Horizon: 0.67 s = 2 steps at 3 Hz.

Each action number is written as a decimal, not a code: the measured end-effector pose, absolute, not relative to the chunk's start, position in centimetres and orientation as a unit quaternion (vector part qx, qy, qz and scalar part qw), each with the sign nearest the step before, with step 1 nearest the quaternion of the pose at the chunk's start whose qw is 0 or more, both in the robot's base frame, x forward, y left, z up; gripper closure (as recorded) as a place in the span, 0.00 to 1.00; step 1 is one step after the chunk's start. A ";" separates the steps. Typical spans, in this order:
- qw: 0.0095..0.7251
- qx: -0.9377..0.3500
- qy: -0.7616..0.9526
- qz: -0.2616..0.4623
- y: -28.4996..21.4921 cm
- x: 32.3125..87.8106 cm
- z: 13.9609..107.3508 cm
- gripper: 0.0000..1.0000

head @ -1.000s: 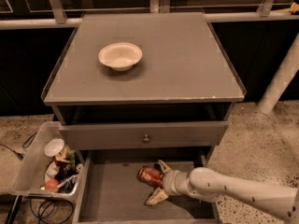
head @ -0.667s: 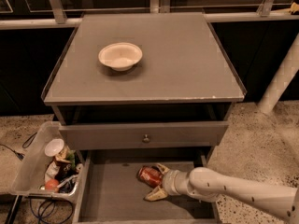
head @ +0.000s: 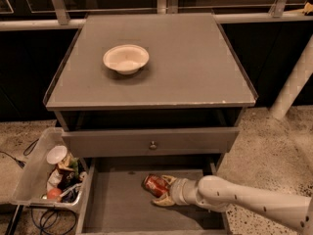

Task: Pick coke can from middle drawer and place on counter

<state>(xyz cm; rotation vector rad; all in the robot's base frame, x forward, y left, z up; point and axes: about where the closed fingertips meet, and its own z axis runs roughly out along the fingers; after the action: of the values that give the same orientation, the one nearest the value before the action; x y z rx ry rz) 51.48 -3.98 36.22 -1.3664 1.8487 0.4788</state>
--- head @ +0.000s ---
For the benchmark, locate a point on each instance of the round metal drawer knob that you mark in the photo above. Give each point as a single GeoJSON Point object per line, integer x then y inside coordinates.
{"type": "Point", "coordinates": [153, 145]}

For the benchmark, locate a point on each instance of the open grey middle drawer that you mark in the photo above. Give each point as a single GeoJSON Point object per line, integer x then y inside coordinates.
{"type": "Point", "coordinates": [117, 204]}

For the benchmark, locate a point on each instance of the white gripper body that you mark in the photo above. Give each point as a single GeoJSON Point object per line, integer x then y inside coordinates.
{"type": "Point", "coordinates": [178, 190]}

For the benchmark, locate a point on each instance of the clear plastic storage bin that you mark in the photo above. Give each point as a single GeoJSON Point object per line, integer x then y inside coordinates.
{"type": "Point", "coordinates": [31, 187]}

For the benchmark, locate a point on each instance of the white cup in bin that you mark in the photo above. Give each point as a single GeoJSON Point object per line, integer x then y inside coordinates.
{"type": "Point", "coordinates": [56, 155]}

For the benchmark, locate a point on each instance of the white paper bowl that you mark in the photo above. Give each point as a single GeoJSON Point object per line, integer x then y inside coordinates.
{"type": "Point", "coordinates": [126, 59]}

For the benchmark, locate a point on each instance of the closed grey top drawer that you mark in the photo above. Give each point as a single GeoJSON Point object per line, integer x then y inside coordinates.
{"type": "Point", "coordinates": [136, 142]}

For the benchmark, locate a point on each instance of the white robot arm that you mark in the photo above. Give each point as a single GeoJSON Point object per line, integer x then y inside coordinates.
{"type": "Point", "coordinates": [213, 193]}

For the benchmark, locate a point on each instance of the metal window railing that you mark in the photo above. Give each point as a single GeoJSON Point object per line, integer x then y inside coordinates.
{"type": "Point", "coordinates": [277, 13]}

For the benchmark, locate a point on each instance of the grey drawer cabinet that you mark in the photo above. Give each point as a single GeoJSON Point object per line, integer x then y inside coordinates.
{"type": "Point", "coordinates": [193, 78]}

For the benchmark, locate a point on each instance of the dark snack bag in bin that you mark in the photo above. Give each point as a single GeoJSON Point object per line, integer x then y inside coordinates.
{"type": "Point", "coordinates": [68, 177]}

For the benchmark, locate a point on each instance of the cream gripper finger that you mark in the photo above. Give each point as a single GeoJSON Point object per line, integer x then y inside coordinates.
{"type": "Point", "coordinates": [164, 200]}
{"type": "Point", "coordinates": [169, 179]}

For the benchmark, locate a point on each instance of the red coke can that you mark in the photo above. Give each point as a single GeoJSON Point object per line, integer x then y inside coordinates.
{"type": "Point", "coordinates": [156, 185]}

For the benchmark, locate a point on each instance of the orange fruit in bin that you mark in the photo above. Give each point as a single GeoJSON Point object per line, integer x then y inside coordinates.
{"type": "Point", "coordinates": [54, 193]}

